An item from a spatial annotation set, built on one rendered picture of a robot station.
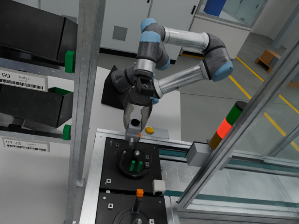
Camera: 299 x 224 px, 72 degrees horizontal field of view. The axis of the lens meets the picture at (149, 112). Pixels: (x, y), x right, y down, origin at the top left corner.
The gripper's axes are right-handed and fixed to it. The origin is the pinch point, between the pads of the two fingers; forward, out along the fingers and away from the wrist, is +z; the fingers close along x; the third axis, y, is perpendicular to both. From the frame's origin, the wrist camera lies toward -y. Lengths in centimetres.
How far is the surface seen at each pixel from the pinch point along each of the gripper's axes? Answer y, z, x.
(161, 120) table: 51, -7, -25
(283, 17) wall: 644, -572, -661
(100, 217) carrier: -4.5, 29.9, 5.8
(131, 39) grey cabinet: 281, -144, -15
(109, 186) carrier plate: 3.6, 22.6, 4.1
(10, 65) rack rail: -36.9, -6.3, 26.9
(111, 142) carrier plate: 19.3, 8.5, 5.0
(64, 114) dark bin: -22.0, -0.2, 20.1
